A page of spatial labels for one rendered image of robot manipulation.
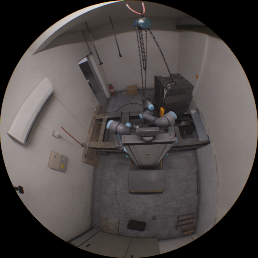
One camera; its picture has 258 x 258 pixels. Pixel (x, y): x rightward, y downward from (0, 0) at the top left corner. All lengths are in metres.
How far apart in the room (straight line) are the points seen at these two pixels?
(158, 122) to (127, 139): 0.47
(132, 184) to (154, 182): 0.33
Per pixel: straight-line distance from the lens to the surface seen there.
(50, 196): 1.79
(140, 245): 2.46
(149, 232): 2.79
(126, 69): 3.65
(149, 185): 1.48
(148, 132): 0.51
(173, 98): 1.33
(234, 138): 1.81
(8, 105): 1.42
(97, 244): 2.41
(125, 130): 0.92
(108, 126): 0.96
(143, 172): 1.47
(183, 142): 1.92
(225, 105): 1.93
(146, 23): 1.11
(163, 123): 0.95
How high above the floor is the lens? 2.31
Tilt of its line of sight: 57 degrees down
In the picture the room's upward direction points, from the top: 19 degrees counter-clockwise
